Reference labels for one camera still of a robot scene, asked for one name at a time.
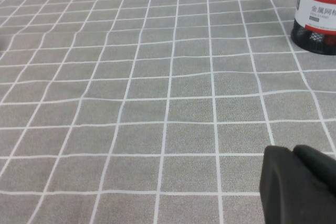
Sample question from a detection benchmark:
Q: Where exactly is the grey white checked tablecloth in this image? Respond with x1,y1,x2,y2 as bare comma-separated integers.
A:
0,0,336,224

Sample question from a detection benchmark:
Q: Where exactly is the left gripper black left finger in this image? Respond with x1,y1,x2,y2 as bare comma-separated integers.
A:
259,145,336,224

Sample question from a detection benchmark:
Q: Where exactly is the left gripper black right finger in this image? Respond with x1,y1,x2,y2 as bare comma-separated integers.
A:
292,144,336,196

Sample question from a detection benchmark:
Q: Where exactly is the black mesh pen holder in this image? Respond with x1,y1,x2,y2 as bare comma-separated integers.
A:
289,0,336,56

